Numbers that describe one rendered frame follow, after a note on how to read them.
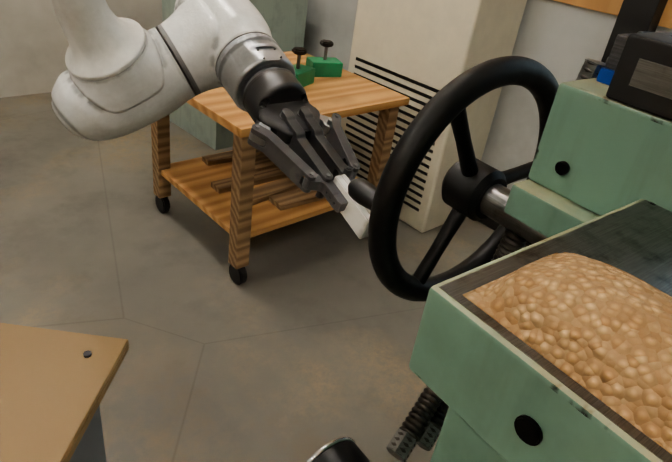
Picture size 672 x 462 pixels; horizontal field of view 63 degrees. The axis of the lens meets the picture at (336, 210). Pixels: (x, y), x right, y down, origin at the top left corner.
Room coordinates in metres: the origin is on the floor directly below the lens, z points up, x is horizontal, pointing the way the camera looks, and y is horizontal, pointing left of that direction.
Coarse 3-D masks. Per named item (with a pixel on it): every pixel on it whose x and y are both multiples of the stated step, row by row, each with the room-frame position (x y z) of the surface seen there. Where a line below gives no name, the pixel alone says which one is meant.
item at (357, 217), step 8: (336, 176) 0.55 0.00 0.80; (336, 184) 0.54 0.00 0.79; (344, 184) 0.54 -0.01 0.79; (344, 192) 0.53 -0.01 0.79; (352, 200) 0.52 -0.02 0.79; (352, 208) 0.52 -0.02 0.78; (360, 208) 0.51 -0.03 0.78; (344, 216) 0.53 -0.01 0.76; (352, 216) 0.52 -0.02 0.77; (360, 216) 0.51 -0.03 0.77; (368, 216) 0.51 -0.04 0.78; (352, 224) 0.52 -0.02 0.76; (360, 224) 0.51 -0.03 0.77; (368, 224) 0.50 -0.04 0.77; (360, 232) 0.51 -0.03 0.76
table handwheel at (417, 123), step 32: (480, 64) 0.52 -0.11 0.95; (512, 64) 0.53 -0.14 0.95; (448, 96) 0.48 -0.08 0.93; (480, 96) 0.51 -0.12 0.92; (544, 96) 0.58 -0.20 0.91; (416, 128) 0.47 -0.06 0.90; (416, 160) 0.46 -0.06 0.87; (384, 192) 0.45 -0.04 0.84; (448, 192) 0.53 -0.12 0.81; (480, 192) 0.51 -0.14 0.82; (384, 224) 0.45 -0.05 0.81; (448, 224) 0.53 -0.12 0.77; (512, 224) 0.48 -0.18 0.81; (384, 256) 0.45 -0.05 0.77; (480, 256) 0.58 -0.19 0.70; (416, 288) 0.49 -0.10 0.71
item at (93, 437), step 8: (96, 416) 0.39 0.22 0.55; (96, 424) 0.39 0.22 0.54; (88, 432) 0.37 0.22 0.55; (96, 432) 0.38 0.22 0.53; (80, 440) 0.35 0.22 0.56; (88, 440) 0.37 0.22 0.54; (96, 440) 0.38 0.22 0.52; (80, 448) 0.35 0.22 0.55; (88, 448) 0.36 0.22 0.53; (96, 448) 0.38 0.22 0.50; (104, 448) 0.40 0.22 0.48; (72, 456) 0.33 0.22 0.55; (80, 456) 0.35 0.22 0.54; (88, 456) 0.36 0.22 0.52; (96, 456) 0.38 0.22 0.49; (104, 456) 0.40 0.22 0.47
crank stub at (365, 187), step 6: (354, 180) 0.51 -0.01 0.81; (360, 180) 0.51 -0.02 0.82; (366, 180) 0.51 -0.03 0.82; (348, 186) 0.51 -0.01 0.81; (354, 186) 0.50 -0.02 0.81; (360, 186) 0.50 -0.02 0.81; (366, 186) 0.50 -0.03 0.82; (372, 186) 0.50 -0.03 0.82; (348, 192) 0.51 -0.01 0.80; (354, 192) 0.50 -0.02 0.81; (360, 192) 0.50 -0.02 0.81; (366, 192) 0.49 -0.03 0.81; (372, 192) 0.49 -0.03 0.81; (354, 198) 0.50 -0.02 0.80; (360, 198) 0.49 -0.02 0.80; (366, 198) 0.49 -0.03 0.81; (372, 198) 0.49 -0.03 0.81; (360, 204) 0.50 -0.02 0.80; (366, 204) 0.49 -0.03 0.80
